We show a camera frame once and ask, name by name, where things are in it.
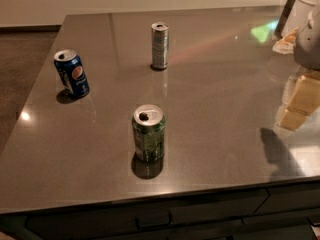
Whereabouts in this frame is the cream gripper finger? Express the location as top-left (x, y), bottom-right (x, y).
top-left (278, 73), bottom-right (320, 131)

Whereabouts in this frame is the green soda can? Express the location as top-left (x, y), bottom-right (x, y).
top-left (132, 104), bottom-right (166, 162)

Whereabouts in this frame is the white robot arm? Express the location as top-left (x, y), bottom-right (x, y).
top-left (276, 6), bottom-right (320, 131)

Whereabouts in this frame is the tall silver can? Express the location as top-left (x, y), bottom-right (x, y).
top-left (151, 22), bottom-right (169, 69)

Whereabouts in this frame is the blue Pepsi can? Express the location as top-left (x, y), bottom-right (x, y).
top-left (54, 49), bottom-right (90, 98)

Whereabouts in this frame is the crumpled snack wrapper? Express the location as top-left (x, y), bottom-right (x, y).
top-left (272, 28), bottom-right (298, 54)

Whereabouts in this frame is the dark cabinet drawer front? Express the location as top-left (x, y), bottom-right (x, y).
top-left (26, 190), bottom-right (268, 240)

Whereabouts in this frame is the black drawer handle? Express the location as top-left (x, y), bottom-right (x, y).
top-left (135, 212), bottom-right (173, 230)

